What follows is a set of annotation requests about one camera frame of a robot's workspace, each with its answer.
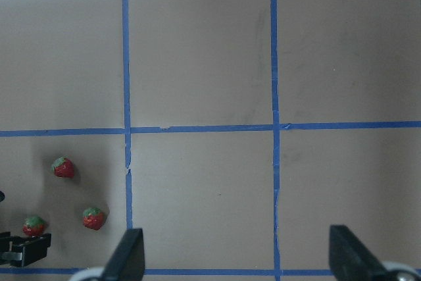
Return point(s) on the red strawberry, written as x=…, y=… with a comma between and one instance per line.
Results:
x=34, y=226
x=63, y=167
x=93, y=218

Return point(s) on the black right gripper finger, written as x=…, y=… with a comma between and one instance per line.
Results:
x=128, y=260
x=350, y=259
x=17, y=251

